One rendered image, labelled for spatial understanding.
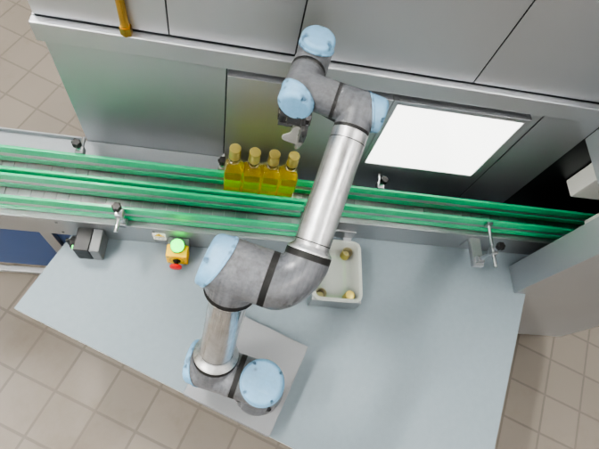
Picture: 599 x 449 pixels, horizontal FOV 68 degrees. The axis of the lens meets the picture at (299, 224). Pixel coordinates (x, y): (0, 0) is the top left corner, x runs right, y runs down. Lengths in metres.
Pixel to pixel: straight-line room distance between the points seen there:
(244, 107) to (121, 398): 1.47
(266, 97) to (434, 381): 1.09
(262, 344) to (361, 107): 0.83
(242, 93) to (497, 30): 0.67
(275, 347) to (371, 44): 0.92
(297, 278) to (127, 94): 0.84
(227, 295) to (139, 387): 1.44
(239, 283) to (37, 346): 1.66
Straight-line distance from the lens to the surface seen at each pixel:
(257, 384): 1.20
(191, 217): 1.44
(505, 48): 1.31
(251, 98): 1.33
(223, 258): 0.87
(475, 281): 1.86
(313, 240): 0.87
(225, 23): 1.20
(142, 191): 1.50
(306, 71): 0.95
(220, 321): 1.00
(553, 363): 2.92
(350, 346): 1.59
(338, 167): 0.89
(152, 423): 2.27
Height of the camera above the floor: 2.26
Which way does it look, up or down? 63 degrees down
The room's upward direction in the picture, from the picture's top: 23 degrees clockwise
